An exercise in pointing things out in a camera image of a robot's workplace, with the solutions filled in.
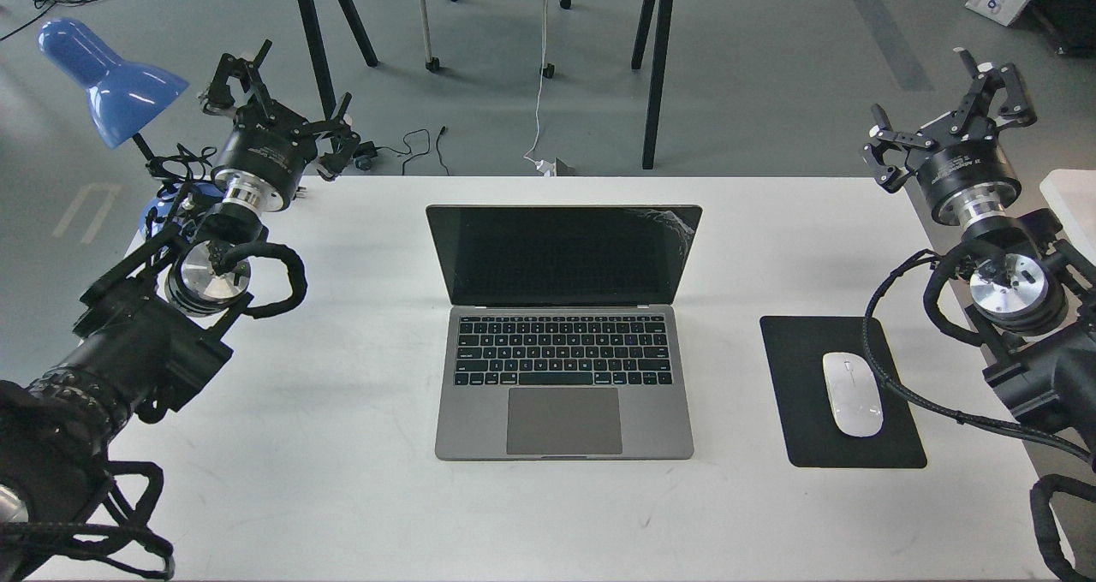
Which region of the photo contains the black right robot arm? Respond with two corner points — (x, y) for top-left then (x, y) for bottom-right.
(861, 48), (1095, 465)

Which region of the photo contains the black floor cable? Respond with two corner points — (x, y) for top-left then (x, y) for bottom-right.
(354, 125), (450, 176)

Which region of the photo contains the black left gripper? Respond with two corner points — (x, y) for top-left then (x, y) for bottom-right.
(199, 39), (361, 215)

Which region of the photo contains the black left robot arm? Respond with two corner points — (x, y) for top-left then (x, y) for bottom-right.
(3, 41), (359, 581)

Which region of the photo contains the white charging cable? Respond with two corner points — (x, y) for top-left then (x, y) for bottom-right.
(524, 0), (557, 176)

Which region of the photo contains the black mouse pad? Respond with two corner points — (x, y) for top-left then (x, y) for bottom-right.
(760, 316), (927, 469)

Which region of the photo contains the grey open laptop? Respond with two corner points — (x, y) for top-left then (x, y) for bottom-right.
(426, 205), (703, 460)

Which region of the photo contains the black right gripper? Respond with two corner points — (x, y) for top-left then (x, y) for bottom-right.
(861, 47), (1038, 226)

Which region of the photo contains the black metal table frame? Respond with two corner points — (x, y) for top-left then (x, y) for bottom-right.
(292, 0), (675, 171)

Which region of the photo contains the white computer mouse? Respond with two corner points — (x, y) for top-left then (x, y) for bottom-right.
(822, 352), (884, 438)

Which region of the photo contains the blue desk lamp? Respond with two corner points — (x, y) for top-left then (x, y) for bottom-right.
(38, 18), (222, 236)

